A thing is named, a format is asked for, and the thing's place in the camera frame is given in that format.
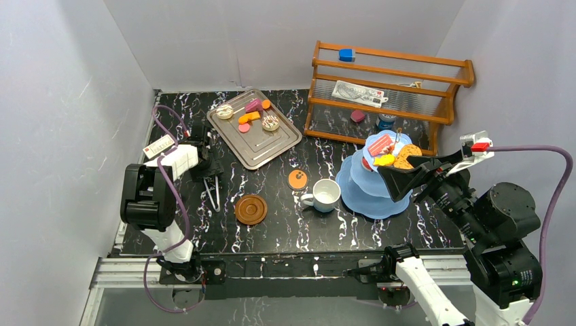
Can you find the wooden two-tier shelf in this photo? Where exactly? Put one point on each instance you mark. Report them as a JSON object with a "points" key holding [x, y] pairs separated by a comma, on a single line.
{"points": [[421, 90]]}

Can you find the brown wooden round coaster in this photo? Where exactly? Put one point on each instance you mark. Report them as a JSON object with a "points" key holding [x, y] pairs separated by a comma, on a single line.
{"points": [[251, 209]]}

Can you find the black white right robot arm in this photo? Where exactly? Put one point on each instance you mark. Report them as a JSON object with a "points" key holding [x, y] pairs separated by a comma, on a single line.
{"points": [[505, 275]]}

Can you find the blue three-tier cake stand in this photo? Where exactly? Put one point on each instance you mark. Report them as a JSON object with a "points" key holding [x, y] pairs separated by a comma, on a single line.
{"points": [[365, 192]]}

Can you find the white iced round pastry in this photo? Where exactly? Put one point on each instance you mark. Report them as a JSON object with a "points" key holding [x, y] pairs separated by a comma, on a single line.
{"points": [[224, 111]]}

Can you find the white ceramic mug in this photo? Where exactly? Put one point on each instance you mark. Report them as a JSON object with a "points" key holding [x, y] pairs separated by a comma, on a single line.
{"points": [[324, 197]]}

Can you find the magenta cake wedge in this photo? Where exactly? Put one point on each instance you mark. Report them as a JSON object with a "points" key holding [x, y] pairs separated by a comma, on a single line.
{"points": [[254, 105]]}

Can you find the steel serving tray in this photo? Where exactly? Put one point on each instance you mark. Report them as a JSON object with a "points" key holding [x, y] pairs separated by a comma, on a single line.
{"points": [[257, 146]]}

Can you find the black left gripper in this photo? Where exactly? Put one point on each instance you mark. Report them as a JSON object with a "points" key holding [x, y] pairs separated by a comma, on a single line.
{"points": [[203, 159]]}

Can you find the red sprinkled donut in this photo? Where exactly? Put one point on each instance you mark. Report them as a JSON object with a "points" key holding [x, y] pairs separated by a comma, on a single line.
{"points": [[366, 165]]}

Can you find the blue lidded jar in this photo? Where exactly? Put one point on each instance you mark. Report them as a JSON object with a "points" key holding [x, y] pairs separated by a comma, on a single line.
{"points": [[386, 121]]}

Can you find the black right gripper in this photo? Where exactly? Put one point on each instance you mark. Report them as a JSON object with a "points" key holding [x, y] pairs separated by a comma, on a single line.
{"points": [[432, 170]]}

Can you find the pink layered cake slice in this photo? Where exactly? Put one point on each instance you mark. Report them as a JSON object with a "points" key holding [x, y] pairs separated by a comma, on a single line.
{"points": [[381, 146]]}

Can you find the orange black round coaster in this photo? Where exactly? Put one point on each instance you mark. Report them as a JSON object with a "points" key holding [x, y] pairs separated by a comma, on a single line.
{"points": [[297, 180]]}

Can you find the maroon heart-shaped object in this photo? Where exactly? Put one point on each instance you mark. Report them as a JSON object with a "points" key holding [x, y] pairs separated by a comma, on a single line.
{"points": [[357, 116]]}

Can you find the brown chocolate chip cookie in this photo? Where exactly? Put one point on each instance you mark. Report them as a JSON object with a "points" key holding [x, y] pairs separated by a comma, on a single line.
{"points": [[401, 160]]}

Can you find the small white cardboard box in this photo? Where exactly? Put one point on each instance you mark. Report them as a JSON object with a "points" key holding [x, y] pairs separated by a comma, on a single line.
{"points": [[157, 147]]}

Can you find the orange yellow pastry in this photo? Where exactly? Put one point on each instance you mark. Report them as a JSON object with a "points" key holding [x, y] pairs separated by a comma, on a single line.
{"points": [[385, 160]]}

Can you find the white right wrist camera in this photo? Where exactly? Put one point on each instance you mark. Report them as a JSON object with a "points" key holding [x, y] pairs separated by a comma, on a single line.
{"points": [[474, 150]]}

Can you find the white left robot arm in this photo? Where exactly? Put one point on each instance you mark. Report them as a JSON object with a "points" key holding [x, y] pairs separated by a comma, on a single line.
{"points": [[150, 200]]}

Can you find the packaged ruler protractor set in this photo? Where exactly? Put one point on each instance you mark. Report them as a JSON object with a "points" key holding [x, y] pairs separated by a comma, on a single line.
{"points": [[359, 94]]}

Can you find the blue block on shelf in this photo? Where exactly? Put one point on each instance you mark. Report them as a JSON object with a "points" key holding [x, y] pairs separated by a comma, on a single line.
{"points": [[347, 55]]}

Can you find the pink round macaron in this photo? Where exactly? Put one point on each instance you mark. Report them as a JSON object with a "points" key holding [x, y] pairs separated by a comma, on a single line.
{"points": [[243, 128]]}

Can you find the white chocolate drizzled donut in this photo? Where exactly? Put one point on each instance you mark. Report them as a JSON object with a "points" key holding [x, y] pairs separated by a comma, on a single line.
{"points": [[270, 122]]}

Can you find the steel food tongs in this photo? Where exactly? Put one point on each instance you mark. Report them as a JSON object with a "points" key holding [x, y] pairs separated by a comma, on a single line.
{"points": [[213, 194]]}

